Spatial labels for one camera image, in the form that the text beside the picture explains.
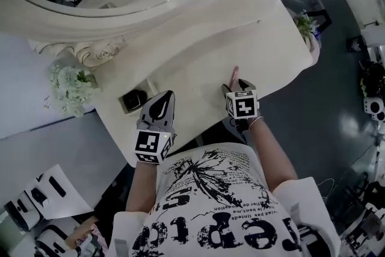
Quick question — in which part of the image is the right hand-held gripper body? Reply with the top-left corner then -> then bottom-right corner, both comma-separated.
225,89 -> 261,132

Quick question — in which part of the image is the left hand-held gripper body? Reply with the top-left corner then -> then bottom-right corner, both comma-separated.
134,117 -> 178,165

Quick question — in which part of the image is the pink pen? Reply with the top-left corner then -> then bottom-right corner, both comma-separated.
229,65 -> 240,91

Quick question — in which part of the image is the small black square box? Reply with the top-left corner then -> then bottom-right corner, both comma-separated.
123,90 -> 143,111

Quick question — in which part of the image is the white dressing table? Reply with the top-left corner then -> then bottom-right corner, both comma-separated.
95,0 -> 316,169

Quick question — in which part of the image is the person's left forearm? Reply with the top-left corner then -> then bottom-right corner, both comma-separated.
125,159 -> 159,215

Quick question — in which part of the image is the person's right forearm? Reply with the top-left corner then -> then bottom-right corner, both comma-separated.
248,116 -> 299,194

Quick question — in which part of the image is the white flower bouquet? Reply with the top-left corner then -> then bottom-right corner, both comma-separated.
47,63 -> 100,118

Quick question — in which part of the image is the small green potted plant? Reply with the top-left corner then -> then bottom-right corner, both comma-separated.
292,10 -> 323,64

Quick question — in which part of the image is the white printed t-shirt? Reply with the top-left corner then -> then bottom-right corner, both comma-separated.
107,143 -> 341,257

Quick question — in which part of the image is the white sheet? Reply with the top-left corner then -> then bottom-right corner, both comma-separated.
23,163 -> 95,221

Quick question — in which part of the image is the black phone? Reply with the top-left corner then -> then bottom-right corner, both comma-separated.
48,176 -> 67,199

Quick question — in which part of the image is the small black and white device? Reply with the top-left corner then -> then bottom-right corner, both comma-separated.
30,187 -> 50,208

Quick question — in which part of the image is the white device with round holes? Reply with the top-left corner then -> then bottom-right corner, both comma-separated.
362,96 -> 385,123

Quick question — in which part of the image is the white case with black trim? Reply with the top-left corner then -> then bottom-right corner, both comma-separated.
35,223 -> 82,257
4,191 -> 42,231

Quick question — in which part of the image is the oval mirror with ornate frame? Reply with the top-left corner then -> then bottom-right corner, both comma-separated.
0,0 -> 271,70

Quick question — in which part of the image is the black and green cable bundle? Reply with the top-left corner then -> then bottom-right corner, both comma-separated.
360,60 -> 385,99

